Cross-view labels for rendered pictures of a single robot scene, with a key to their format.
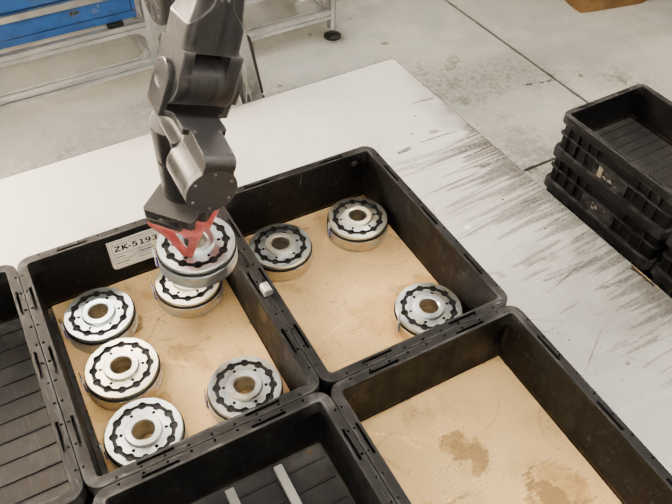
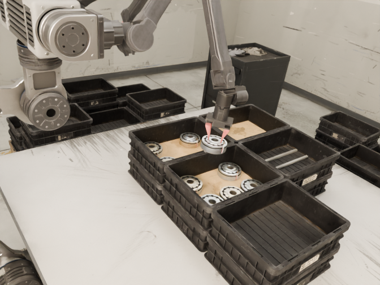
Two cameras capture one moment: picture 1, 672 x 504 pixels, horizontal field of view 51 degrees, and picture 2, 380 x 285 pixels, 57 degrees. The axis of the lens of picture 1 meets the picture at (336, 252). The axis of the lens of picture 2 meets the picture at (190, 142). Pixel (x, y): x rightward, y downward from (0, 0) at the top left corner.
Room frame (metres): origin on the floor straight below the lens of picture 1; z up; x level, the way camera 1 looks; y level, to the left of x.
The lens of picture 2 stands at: (0.95, 1.35, 1.71)
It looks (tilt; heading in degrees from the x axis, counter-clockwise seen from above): 30 degrees down; 260
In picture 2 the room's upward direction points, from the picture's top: 8 degrees clockwise
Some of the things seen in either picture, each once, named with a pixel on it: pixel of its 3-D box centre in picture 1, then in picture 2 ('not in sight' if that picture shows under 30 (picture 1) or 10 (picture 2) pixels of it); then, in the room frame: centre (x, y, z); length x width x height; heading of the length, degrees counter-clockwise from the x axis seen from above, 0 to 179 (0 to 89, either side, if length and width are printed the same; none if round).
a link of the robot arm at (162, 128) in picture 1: (180, 139); (225, 98); (0.62, 0.17, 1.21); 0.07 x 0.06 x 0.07; 30
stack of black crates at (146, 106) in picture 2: not in sight; (155, 122); (0.79, -1.24, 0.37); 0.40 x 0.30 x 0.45; 31
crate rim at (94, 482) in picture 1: (159, 324); (224, 173); (0.59, 0.24, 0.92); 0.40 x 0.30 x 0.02; 30
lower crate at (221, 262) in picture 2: not in sight; (270, 251); (0.44, 0.50, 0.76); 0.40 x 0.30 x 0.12; 30
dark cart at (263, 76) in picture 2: not in sight; (241, 97); (-0.05, -1.69, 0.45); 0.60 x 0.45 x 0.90; 31
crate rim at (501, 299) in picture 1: (350, 250); (181, 139); (0.74, -0.02, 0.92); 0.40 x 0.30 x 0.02; 30
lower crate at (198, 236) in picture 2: not in sight; (218, 203); (0.59, 0.24, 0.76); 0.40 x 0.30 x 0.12; 30
